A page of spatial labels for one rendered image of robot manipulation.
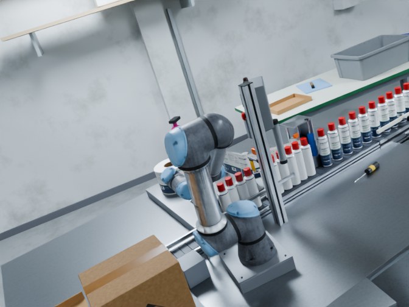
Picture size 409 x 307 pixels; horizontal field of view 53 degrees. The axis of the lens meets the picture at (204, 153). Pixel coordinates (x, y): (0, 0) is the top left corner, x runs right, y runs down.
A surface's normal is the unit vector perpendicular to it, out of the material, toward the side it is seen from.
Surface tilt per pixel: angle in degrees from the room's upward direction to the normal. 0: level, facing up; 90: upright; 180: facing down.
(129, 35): 90
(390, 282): 0
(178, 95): 90
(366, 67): 95
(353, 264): 0
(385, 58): 95
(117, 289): 0
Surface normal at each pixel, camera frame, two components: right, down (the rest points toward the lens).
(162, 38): 0.30, 0.27
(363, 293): -0.29, -0.89
